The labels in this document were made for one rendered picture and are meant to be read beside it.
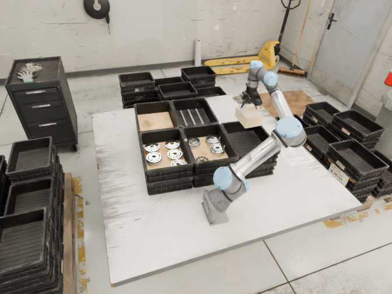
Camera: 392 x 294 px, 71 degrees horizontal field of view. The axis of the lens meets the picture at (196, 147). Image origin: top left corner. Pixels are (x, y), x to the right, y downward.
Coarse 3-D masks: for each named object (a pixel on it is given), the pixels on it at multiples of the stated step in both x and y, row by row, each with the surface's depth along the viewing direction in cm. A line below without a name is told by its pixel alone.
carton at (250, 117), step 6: (246, 108) 185; (252, 108) 185; (234, 114) 191; (240, 114) 182; (246, 114) 179; (252, 114) 179; (258, 114) 180; (240, 120) 184; (246, 120) 176; (252, 120) 177; (258, 120) 179; (246, 126) 179; (252, 126) 181
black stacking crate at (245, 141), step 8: (232, 128) 209; (240, 128) 211; (248, 128) 213; (256, 128) 210; (232, 136) 208; (240, 136) 209; (248, 136) 209; (256, 136) 210; (264, 136) 199; (240, 144) 202; (248, 144) 202; (256, 144) 202; (240, 152) 194; (248, 152) 195; (272, 160) 187
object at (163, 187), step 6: (174, 180) 172; (180, 180) 174; (186, 180) 175; (150, 186) 170; (156, 186) 173; (162, 186) 174; (168, 186) 176; (174, 186) 176; (180, 186) 179; (186, 186) 180; (150, 192) 175; (156, 192) 177; (162, 192) 177
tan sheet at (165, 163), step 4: (160, 144) 197; (164, 144) 198; (144, 148) 193; (160, 148) 194; (164, 148) 194; (180, 148) 195; (160, 152) 190; (164, 152) 191; (164, 156) 187; (164, 160) 184; (168, 160) 184; (184, 160) 185; (148, 164) 180; (160, 164) 181; (164, 164) 181; (168, 164) 181; (148, 168) 178; (152, 168) 178; (156, 168) 178
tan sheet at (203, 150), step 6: (198, 138) 205; (204, 138) 205; (204, 144) 200; (192, 150) 193; (198, 150) 194; (204, 150) 194; (198, 156) 189; (210, 156) 189; (216, 156) 190; (222, 156) 190
